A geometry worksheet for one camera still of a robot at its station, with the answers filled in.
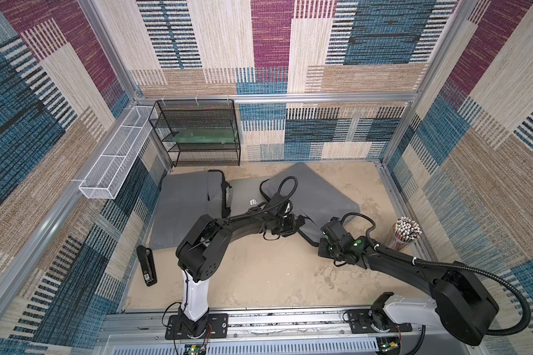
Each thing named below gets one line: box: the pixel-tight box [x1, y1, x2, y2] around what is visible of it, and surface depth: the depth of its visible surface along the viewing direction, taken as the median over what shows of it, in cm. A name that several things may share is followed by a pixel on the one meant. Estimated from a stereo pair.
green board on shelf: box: [163, 127, 236, 143], surface depth 101 cm
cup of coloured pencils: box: [390, 216, 422, 251], surface depth 77 cm
